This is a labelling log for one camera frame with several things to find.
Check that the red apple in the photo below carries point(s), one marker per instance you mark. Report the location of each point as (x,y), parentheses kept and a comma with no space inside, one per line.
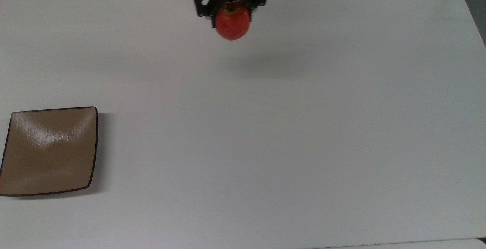
(232,23)

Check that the brown square ceramic plate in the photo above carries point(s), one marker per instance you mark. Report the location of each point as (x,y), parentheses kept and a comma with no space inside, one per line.
(49,154)

